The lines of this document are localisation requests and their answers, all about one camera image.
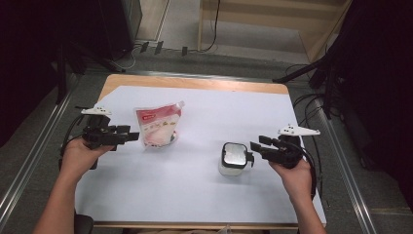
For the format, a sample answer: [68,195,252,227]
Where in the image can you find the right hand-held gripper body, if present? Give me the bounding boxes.
[262,124,321,170]

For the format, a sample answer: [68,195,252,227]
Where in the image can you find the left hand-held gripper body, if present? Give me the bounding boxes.
[81,105,131,151]

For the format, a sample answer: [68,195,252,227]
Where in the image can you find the clear jar with black lid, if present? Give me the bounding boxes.
[217,141,256,177]

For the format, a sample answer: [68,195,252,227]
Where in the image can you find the red and white pouch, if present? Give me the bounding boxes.
[133,99,186,149]

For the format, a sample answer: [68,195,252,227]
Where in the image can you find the person's right hand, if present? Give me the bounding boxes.
[268,159,314,200]

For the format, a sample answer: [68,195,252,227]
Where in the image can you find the person's left hand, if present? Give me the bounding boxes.
[59,137,115,183]

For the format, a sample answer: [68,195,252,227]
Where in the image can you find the black stand with legs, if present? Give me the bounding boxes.
[54,40,127,105]

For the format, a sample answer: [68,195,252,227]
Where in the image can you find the white table sheet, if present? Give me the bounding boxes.
[48,85,327,225]

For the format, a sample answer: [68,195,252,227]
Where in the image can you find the black tripod stand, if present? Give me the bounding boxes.
[272,48,346,122]

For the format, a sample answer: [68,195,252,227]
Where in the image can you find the wooden table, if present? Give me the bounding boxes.
[94,73,327,231]

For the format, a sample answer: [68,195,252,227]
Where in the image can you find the dark stool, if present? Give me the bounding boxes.
[73,214,95,234]

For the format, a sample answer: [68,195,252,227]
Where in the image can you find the dark curtain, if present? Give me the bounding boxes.
[335,0,413,214]
[0,0,102,148]

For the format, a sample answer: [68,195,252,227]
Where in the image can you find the black cabinet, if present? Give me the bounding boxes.
[96,0,144,61]

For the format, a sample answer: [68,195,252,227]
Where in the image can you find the right hand-held gripper cable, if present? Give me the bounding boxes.
[299,145,321,201]

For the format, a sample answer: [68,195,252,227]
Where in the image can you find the black floor cables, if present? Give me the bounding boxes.
[284,62,326,200]

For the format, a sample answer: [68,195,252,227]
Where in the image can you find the metal floor rail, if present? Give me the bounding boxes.
[123,69,277,83]
[0,73,83,226]
[315,97,378,234]

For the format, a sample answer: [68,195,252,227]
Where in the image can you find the white floor cable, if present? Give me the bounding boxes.
[113,45,144,72]

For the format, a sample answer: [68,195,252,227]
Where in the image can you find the light wooden frame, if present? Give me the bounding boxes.
[197,0,354,62]

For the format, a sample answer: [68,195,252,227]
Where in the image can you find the hanging black cable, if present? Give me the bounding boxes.
[198,0,222,53]

